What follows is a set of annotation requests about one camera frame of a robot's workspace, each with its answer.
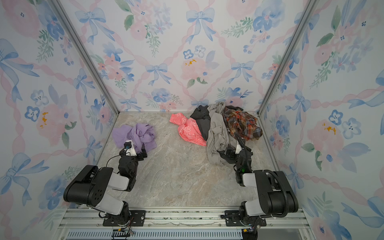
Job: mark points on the lilac purple cloth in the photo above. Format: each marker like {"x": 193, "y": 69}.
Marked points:
{"x": 140, "y": 134}

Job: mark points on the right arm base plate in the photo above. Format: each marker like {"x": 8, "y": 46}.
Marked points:
{"x": 236, "y": 219}

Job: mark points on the aluminium corner post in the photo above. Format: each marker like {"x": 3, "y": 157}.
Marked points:
{"x": 291, "y": 47}
{"x": 81, "y": 49}

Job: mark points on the left aluminium corner post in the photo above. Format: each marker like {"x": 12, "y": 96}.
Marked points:
{"x": 81, "y": 49}

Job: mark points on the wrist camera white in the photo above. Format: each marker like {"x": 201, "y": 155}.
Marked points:
{"x": 238, "y": 149}
{"x": 130, "y": 151}

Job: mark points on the pink patterned cloth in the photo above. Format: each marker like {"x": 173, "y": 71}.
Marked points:
{"x": 188, "y": 129}

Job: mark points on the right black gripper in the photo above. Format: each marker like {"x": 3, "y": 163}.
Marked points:
{"x": 232, "y": 152}

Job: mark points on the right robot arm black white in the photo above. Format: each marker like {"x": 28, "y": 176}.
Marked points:
{"x": 275, "y": 196}

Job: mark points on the red plaid cloth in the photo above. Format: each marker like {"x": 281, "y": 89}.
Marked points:
{"x": 242, "y": 123}

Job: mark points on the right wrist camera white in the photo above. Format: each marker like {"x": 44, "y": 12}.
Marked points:
{"x": 238, "y": 149}

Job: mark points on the black cloth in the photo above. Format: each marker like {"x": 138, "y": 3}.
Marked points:
{"x": 203, "y": 120}

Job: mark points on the perforated metal grille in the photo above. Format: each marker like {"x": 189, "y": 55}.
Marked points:
{"x": 155, "y": 234}

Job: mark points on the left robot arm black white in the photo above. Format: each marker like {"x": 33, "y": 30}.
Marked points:
{"x": 90, "y": 186}

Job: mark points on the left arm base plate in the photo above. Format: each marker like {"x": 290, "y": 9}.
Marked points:
{"x": 133, "y": 218}

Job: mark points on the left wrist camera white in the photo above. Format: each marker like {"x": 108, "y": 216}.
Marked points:
{"x": 130, "y": 151}

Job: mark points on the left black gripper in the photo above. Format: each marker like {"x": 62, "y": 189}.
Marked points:
{"x": 144, "y": 154}

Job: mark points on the right aluminium corner post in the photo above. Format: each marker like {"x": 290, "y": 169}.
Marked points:
{"x": 291, "y": 47}

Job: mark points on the grey cloth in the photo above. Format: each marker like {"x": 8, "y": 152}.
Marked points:
{"x": 218, "y": 136}

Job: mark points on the aluminium mounting rail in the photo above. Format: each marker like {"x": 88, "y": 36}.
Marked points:
{"x": 183, "y": 217}

